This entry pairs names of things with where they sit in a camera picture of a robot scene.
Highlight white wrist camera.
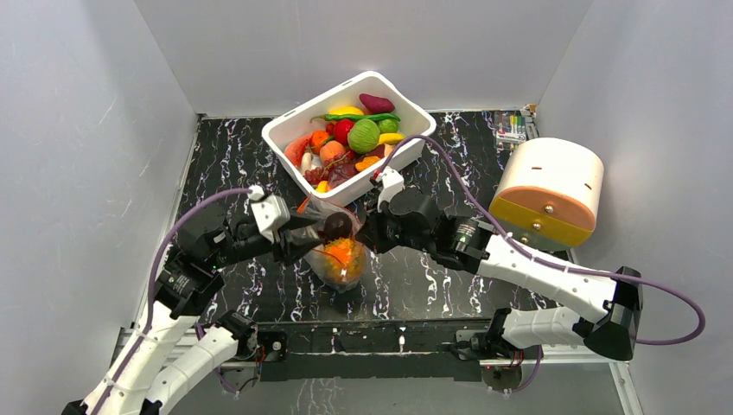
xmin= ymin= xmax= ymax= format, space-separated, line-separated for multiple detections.
xmin=377 ymin=167 xmax=405 ymax=213
xmin=248 ymin=185 xmax=291 ymax=243

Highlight white plastic food bin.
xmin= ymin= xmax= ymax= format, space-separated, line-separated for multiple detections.
xmin=262 ymin=71 xmax=437 ymax=205

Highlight orange toy carrot piece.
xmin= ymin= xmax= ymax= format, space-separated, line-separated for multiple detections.
xmin=309 ymin=131 xmax=332 ymax=155

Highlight orange toy pineapple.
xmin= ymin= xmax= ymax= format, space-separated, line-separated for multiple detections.
xmin=322 ymin=238 xmax=366 ymax=287

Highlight yellow toy banana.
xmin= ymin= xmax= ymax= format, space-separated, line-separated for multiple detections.
xmin=379 ymin=132 xmax=405 ymax=145

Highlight dark toy plum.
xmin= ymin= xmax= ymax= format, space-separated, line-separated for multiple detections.
xmin=322 ymin=212 xmax=353 ymax=241

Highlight clear zip top bag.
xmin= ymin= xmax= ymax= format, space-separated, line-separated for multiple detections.
xmin=297 ymin=195 xmax=367 ymax=293

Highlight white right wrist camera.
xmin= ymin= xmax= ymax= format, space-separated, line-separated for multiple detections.
xmin=377 ymin=167 xmax=405 ymax=213

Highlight red toy grape bunch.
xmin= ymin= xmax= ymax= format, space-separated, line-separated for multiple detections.
xmin=303 ymin=155 xmax=351 ymax=185

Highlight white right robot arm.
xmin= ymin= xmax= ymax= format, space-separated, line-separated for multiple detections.
xmin=355 ymin=188 xmax=642 ymax=361

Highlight red toy tomato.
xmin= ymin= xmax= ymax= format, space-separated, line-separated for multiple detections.
xmin=333 ymin=119 xmax=354 ymax=145

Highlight purple toy sweet potato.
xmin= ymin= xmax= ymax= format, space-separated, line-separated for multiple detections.
xmin=359 ymin=93 xmax=395 ymax=114

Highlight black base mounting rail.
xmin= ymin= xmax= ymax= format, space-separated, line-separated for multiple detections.
xmin=214 ymin=318 xmax=538 ymax=386

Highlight green toy cabbage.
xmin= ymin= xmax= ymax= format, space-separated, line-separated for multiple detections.
xmin=348 ymin=120 xmax=380 ymax=154

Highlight box of markers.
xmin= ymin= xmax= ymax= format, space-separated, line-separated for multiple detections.
xmin=492 ymin=108 xmax=539 ymax=148

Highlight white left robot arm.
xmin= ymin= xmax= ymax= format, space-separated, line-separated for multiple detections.
xmin=63 ymin=192 xmax=322 ymax=414

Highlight peach toy fruit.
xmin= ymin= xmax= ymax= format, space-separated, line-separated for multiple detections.
xmin=319 ymin=140 xmax=347 ymax=165

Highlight yellow orange toy piece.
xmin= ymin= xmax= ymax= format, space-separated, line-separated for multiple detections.
xmin=354 ymin=156 xmax=381 ymax=172

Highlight yellow toy lemon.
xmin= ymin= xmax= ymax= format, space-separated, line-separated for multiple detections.
xmin=328 ymin=105 xmax=365 ymax=115

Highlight red toy slice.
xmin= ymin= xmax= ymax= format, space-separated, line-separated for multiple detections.
xmin=284 ymin=133 xmax=312 ymax=168

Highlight dark red toy meat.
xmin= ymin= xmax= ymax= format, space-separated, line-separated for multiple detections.
xmin=327 ymin=162 xmax=360 ymax=189

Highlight green toy chili pepper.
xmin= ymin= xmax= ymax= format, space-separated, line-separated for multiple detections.
xmin=309 ymin=113 xmax=401 ymax=123

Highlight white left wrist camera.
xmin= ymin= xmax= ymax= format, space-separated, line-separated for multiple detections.
xmin=248 ymin=185 xmax=291 ymax=243

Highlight white cylindrical drum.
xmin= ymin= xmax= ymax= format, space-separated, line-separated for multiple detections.
xmin=489 ymin=137 xmax=604 ymax=252

